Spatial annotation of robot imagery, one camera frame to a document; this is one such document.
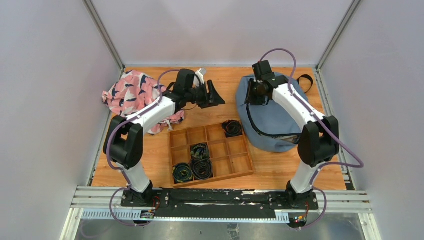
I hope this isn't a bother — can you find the wooden compartment tray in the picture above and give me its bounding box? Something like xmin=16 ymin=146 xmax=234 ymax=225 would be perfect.
xmin=168 ymin=123 xmax=255 ymax=188

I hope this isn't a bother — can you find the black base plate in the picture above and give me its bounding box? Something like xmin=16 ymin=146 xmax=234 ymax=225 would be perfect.
xmin=120 ymin=188 xmax=319 ymax=219

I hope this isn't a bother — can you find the rolled green belt bottom-left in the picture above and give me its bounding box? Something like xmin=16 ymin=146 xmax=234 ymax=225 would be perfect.
xmin=172 ymin=162 xmax=194 ymax=184

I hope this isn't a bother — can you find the pink patterned cloth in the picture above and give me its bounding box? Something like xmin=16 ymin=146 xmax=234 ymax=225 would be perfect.
xmin=101 ymin=70 xmax=166 ymax=117

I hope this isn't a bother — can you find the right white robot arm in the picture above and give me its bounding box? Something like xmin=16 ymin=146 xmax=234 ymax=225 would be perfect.
xmin=245 ymin=60 xmax=340 ymax=209

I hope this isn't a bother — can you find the rolled black belt top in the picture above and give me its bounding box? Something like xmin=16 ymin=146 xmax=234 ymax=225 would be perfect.
xmin=221 ymin=120 xmax=243 ymax=138

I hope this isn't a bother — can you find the white furniture book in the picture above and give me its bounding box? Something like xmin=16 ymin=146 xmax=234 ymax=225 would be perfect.
xmin=270 ymin=133 xmax=301 ymax=145

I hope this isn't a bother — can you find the aluminium rail frame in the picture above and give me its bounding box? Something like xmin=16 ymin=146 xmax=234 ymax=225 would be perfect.
xmin=70 ymin=186 xmax=382 ymax=240

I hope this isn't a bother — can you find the blue grey backpack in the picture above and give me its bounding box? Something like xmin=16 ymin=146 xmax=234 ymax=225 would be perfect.
xmin=235 ymin=74 xmax=301 ymax=153

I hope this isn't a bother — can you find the rolled dark belt bottom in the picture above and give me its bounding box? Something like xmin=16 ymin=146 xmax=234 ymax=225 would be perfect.
xmin=190 ymin=158 xmax=213 ymax=181

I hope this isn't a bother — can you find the rolled green belt middle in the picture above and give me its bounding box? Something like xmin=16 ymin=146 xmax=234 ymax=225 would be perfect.
xmin=190 ymin=143 xmax=210 ymax=160

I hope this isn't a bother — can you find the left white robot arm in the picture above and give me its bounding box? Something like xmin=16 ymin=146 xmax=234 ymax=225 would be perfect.
xmin=103 ymin=68 xmax=226 ymax=207

